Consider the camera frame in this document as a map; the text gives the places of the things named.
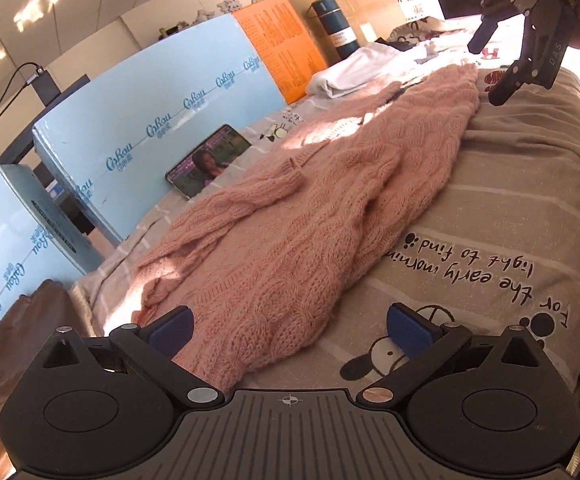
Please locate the brown cardboard box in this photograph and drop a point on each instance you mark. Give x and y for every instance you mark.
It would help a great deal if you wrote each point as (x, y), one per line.
(365, 0)

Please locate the large light blue cardboard box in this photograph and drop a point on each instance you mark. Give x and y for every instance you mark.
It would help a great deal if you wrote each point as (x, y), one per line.
(170, 90)

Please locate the small light blue cardboard box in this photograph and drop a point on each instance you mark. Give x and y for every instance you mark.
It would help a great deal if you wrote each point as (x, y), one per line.
(0, 260)

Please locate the orange cardboard box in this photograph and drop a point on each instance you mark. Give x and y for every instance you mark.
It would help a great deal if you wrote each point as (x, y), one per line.
(282, 45)

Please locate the smartphone with lit screen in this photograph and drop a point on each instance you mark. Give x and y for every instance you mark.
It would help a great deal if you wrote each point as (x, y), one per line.
(210, 160)

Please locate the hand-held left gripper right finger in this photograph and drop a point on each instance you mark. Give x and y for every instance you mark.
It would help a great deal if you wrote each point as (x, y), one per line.
(410, 332)

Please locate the black power adapter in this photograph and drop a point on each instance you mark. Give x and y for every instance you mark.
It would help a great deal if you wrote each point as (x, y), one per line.
(44, 84)

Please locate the white folded garment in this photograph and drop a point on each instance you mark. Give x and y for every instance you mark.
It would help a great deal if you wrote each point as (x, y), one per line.
(365, 72)

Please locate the beige striped printed bed sheet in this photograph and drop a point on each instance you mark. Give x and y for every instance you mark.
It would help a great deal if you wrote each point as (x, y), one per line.
(510, 200)

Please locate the pink knitted sweater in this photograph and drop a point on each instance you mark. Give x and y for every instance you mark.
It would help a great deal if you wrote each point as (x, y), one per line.
(295, 220)

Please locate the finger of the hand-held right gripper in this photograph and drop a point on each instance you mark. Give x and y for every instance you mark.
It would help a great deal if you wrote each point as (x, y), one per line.
(485, 35)
(507, 82)

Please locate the cartoon print cloth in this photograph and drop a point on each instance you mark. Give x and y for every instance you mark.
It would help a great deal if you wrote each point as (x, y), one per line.
(420, 35)

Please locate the dark blue vacuum bottle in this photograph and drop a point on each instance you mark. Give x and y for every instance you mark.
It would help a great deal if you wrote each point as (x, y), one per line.
(337, 27)

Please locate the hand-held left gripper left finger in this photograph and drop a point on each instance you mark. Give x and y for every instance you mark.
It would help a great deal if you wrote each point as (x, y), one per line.
(167, 332)

